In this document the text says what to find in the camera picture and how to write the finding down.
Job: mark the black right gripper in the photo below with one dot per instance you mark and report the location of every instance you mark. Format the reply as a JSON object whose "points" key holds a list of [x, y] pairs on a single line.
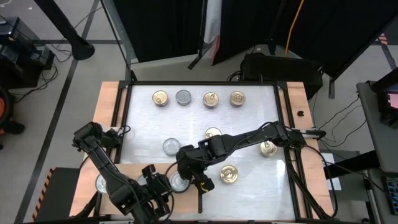
{"points": [[192, 161]]}

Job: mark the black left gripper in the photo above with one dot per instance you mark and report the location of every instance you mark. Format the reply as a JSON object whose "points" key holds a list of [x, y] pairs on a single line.
{"points": [[158, 193]]}

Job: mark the teal can silver pull-tab lid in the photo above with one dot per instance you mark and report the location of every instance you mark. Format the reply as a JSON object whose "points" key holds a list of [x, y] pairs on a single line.
{"points": [[100, 184], [179, 183]]}

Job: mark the silver tuna can green label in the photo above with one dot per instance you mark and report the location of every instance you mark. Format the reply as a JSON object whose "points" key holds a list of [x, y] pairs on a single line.
{"points": [[141, 180], [183, 97], [171, 147]]}

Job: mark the gold salmon can blue label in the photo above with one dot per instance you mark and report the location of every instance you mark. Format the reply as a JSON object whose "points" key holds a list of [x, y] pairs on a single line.
{"points": [[267, 150], [160, 98], [212, 131], [237, 99], [229, 174], [211, 100]]}

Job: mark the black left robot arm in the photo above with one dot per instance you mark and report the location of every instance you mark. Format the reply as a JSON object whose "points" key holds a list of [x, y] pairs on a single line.
{"points": [[105, 168]]}

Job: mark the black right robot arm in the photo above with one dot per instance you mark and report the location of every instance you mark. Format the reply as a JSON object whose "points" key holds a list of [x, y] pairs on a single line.
{"points": [[248, 138]]}

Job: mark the wooden shelf board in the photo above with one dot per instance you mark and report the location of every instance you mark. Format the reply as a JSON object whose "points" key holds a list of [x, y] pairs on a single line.
{"points": [[183, 203]]}

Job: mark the black mat with orange stripes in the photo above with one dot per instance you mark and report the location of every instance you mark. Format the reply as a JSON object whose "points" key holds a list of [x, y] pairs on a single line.
{"points": [[59, 196]]}

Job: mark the black curtain stand foot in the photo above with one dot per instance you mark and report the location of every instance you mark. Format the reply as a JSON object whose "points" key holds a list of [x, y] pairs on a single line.
{"points": [[199, 57]]}

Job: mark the small black knob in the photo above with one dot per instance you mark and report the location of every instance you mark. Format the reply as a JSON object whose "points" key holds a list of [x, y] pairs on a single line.
{"points": [[300, 113]]}

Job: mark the black equipment case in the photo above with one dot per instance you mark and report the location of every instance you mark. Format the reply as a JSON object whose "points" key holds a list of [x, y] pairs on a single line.
{"points": [[280, 70]]}

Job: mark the white floor plate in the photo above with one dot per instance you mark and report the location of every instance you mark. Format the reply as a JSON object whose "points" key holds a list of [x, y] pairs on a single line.
{"points": [[334, 183]]}

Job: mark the black curtain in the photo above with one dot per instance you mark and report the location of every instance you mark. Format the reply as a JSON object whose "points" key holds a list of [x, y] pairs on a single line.
{"points": [[161, 28], [326, 28]]}

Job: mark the white curtain with pink hem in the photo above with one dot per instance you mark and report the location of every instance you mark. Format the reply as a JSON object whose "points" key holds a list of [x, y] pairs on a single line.
{"points": [[213, 21]]}

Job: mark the black stand with round base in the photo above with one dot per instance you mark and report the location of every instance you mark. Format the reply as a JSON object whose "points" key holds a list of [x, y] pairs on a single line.
{"points": [[81, 49]]}

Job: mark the black crossbar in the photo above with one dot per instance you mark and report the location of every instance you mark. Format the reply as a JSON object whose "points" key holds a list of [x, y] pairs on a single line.
{"points": [[351, 165]]}

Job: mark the orange and black device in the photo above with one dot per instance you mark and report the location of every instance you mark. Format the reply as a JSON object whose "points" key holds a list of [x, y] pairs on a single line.
{"points": [[2, 107]]}

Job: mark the black equipment rack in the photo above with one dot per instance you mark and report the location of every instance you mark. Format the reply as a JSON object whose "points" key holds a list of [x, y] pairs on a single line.
{"points": [[18, 62]]}

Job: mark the grey side table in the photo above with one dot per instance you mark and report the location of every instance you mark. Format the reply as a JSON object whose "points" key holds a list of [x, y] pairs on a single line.
{"points": [[377, 133]]}

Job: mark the black keyboard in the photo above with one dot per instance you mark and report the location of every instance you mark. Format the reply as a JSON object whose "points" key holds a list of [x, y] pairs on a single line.
{"points": [[392, 193]]}

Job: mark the black monitor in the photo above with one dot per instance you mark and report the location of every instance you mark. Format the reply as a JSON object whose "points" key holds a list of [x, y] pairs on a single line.
{"points": [[388, 90]]}

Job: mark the red white striped marker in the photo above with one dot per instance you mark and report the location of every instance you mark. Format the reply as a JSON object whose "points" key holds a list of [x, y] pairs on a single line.
{"points": [[382, 39]]}

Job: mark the black aluminium table frame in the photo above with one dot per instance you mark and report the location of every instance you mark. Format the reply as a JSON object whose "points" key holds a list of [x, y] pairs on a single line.
{"points": [[202, 83]]}

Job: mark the grey metal post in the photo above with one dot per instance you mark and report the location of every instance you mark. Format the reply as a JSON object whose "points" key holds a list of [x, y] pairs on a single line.
{"points": [[119, 32]]}

